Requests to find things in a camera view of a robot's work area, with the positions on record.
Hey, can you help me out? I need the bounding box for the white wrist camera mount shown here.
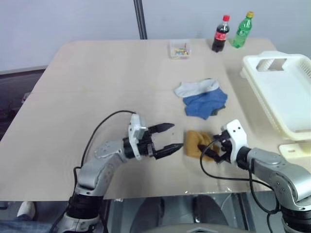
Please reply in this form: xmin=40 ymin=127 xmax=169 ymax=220
xmin=220 ymin=119 xmax=249 ymax=164
xmin=127 ymin=114 xmax=149 ymax=161

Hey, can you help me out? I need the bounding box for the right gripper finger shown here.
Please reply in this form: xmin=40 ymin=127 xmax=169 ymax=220
xmin=197 ymin=144 xmax=220 ymax=161

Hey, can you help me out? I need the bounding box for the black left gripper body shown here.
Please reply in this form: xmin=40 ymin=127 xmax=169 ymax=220
xmin=138 ymin=128 xmax=159 ymax=160

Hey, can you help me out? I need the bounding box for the light grey ankle sock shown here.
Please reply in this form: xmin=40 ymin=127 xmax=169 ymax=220
xmin=173 ymin=82 xmax=202 ymax=99

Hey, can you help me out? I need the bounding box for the grey rounded robot torso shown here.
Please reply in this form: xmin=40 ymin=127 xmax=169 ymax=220
xmin=150 ymin=224 xmax=244 ymax=233

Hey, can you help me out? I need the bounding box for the cola bottle red cap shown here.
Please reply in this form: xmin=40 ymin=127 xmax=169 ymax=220
xmin=211 ymin=15 xmax=231 ymax=52

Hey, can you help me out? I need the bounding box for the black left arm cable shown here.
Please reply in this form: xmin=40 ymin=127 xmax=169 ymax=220
xmin=72 ymin=110 xmax=137 ymax=192

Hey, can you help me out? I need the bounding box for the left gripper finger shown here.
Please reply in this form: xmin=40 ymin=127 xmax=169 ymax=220
xmin=155 ymin=143 xmax=184 ymax=161
xmin=147 ymin=122 xmax=175 ymax=134

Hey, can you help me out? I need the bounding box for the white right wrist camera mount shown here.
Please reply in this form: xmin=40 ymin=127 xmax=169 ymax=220
xmin=220 ymin=119 xmax=249 ymax=164

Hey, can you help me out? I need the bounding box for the white plastic dish rack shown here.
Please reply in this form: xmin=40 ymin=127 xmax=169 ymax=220
xmin=240 ymin=50 xmax=311 ymax=141

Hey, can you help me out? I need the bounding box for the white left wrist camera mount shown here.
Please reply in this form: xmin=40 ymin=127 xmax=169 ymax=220
xmin=127 ymin=114 xmax=149 ymax=161

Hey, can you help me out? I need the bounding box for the white shoe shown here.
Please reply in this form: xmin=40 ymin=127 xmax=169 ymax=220
xmin=17 ymin=201 xmax=36 ymax=219

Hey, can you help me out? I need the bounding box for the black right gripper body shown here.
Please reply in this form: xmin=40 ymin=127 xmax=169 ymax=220
xmin=213 ymin=130 xmax=233 ymax=165

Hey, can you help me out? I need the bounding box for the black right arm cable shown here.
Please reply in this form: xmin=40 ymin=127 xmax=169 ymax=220
xmin=199 ymin=140 xmax=283 ymax=215

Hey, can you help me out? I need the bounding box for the green soda bottle yellow cap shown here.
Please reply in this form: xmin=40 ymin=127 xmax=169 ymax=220
xmin=230 ymin=11 xmax=255 ymax=49

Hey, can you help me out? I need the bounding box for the dark green cloth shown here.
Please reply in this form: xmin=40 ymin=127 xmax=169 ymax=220
xmin=209 ymin=104 xmax=227 ymax=117

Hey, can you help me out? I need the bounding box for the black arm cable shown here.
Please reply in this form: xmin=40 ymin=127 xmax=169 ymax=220
xmin=199 ymin=140 xmax=283 ymax=215
xmin=72 ymin=110 xmax=137 ymax=192

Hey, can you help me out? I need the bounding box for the black vertical post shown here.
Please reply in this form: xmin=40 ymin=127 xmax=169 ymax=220
xmin=133 ymin=0 xmax=148 ymax=40

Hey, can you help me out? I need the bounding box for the clear box of colourful clips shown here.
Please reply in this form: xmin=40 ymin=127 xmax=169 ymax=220
xmin=169 ymin=39 xmax=193 ymax=60

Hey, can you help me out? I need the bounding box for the light blue cloth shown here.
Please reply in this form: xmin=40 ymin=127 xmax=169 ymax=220
xmin=191 ymin=78 xmax=221 ymax=94

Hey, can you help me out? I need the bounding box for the mustard yellow ankle sock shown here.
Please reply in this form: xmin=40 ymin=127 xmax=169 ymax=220
xmin=185 ymin=139 xmax=214 ymax=161
xmin=186 ymin=130 xmax=215 ymax=149

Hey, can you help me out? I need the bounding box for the blue jeans leg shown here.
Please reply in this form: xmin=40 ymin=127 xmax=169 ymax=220
xmin=0 ymin=216 xmax=53 ymax=233

